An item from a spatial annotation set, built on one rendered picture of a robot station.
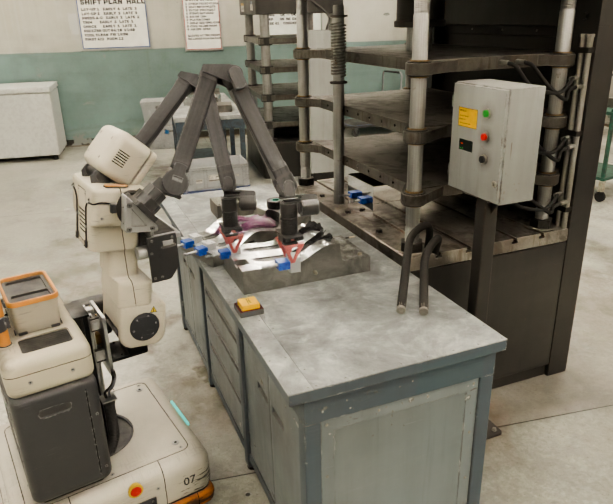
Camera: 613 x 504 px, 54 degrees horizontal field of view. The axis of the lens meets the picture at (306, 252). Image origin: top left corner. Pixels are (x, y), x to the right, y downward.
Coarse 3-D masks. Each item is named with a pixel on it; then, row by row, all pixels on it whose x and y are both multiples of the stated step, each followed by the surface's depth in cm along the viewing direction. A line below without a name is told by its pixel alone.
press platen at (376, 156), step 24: (312, 144) 335; (360, 144) 330; (384, 144) 329; (432, 144) 326; (360, 168) 291; (384, 168) 278; (432, 168) 276; (408, 192) 239; (432, 192) 243; (456, 192) 254
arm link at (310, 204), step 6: (288, 180) 192; (288, 186) 192; (294, 186) 192; (288, 192) 192; (294, 192) 192; (282, 198) 195; (306, 198) 196; (312, 198) 196; (306, 204) 195; (312, 204) 195; (318, 204) 196; (306, 210) 195; (312, 210) 196; (318, 210) 196
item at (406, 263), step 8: (408, 248) 221; (408, 256) 217; (408, 264) 213; (408, 272) 210; (400, 280) 207; (408, 280) 207; (400, 288) 203; (400, 296) 199; (400, 304) 195; (400, 312) 196
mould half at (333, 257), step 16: (304, 224) 239; (304, 240) 227; (320, 240) 223; (336, 240) 243; (240, 256) 221; (256, 256) 221; (304, 256) 218; (320, 256) 218; (336, 256) 221; (352, 256) 227; (368, 256) 226; (240, 272) 211; (256, 272) 210; (272, 272) 213; (288, 272) 215; (304, 272) 218; (320, 272) 220; (336, 272) 223; (352, 272) 226; (240, 288) 215; (256, 288) 213; (272, 288) 215
